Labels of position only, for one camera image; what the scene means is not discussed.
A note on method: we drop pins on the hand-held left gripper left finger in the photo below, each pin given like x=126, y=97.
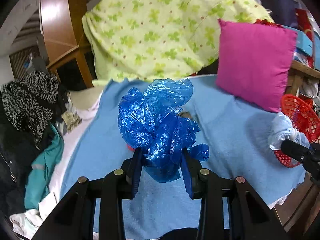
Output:
x=136, y=172

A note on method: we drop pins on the pink pillow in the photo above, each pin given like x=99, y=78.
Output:
x=252, y=65

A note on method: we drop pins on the person's leg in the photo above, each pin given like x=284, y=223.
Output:
x=180, y=233

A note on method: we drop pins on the blue plastic bag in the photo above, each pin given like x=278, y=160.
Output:
x=155, y=130

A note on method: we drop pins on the light blue cardboard box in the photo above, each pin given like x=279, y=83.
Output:
x=302, y=43

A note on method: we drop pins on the red frilly plastic bag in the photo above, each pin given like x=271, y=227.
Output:
x=267, y=23

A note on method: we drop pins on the black white spotted garment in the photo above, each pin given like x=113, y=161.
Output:
x=30, y=100

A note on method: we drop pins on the green clover print quilt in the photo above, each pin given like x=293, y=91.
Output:
x=162, y=30

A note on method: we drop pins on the wooden headboard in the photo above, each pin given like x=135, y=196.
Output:
x=55, y=17

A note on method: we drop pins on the black jacket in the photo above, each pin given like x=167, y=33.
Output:
x=15, y=160

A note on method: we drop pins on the red gift box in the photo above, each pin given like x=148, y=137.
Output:
x=303, y=22

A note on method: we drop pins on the white bed sheet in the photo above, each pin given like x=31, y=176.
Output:
x=75, y=140

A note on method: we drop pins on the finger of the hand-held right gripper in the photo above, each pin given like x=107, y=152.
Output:
x=295, y=151

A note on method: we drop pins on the old wooden table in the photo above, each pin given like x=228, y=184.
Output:
x=302, y=68

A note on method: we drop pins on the red plastic mesh basket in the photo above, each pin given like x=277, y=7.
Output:
x=292, y=105

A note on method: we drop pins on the grey white plastic bag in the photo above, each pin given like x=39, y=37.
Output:
x=310, y=87

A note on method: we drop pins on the teal jacket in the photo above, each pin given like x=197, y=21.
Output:
x=45, y=160

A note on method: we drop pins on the cream pillow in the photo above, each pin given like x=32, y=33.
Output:
x=85, y=98

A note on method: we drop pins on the blue blanket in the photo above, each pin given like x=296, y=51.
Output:
x=225, y=142

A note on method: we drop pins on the pale tissue wad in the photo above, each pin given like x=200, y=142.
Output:
x=281, y=128

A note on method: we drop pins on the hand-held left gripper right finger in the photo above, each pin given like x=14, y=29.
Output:
x=187, y=172

